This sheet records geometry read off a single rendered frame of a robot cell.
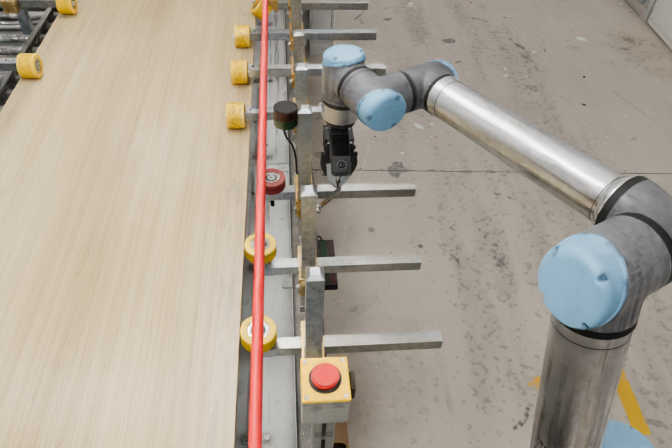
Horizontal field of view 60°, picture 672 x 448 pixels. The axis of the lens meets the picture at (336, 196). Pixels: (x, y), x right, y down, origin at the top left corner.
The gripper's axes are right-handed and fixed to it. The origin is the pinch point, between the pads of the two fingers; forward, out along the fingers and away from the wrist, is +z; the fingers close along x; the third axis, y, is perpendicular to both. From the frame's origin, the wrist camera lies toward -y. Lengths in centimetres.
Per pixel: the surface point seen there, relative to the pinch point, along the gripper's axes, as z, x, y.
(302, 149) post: -4.6, 8.5, 9.0
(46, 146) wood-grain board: 10, 82, 31
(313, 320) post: -1.5, 8.0, -41.0
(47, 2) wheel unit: 6, 104, 115
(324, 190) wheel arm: 14.2, 2.1, 13.5
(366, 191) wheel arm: 14.6, -10.0, 13.2
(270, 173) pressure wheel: 9.8, 17.3, 16.4
